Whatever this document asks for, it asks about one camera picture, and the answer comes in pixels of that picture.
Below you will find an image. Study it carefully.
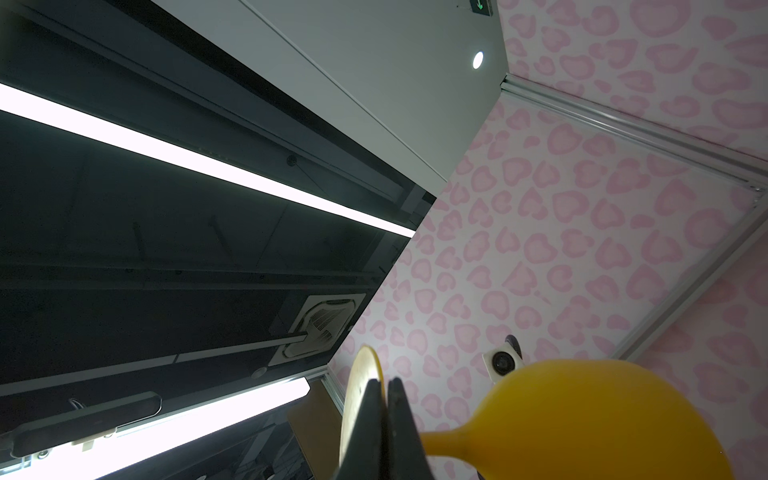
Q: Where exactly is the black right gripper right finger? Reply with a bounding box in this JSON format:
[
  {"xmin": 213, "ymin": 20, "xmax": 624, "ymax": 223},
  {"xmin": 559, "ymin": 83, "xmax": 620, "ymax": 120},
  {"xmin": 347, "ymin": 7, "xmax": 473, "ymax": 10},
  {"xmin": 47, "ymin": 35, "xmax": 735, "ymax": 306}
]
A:
[{"xmin": 385, "ymin": 378, "xmax": 434, "ymax": 480}]

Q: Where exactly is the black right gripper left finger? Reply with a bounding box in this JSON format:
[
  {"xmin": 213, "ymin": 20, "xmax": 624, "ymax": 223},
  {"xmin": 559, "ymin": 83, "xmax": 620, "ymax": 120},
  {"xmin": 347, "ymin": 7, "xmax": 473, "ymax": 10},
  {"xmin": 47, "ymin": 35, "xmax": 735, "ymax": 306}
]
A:
[{"xmin": 333, "ymin": 379, "xmax": 386, "ymax": 479}]

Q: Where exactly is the yellow plastic wine glass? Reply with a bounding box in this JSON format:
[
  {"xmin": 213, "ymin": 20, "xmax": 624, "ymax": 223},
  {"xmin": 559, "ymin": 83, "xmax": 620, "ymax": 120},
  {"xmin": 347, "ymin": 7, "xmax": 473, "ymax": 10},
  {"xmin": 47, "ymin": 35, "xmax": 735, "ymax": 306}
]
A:
[{"xmin": 338, "ymin": 344, "xmax": 736, "ymax": 480}]

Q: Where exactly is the ceiling light strip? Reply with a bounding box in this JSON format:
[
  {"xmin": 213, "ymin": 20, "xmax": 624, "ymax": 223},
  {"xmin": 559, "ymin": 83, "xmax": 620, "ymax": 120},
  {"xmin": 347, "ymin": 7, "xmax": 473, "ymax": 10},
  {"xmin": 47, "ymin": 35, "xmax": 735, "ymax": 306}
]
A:
[{"xmin": 1, "ymin": 84, "xmax": 415, "ymax": 238}]

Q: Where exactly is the aluminium diagonal frame bar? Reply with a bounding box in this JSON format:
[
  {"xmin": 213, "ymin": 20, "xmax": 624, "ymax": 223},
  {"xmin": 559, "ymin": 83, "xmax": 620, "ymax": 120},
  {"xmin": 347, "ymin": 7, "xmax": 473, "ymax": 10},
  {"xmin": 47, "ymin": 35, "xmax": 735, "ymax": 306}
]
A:
[{"xmin": 610, "ymin": 195, "xmax": 767, "ymax": 362}]

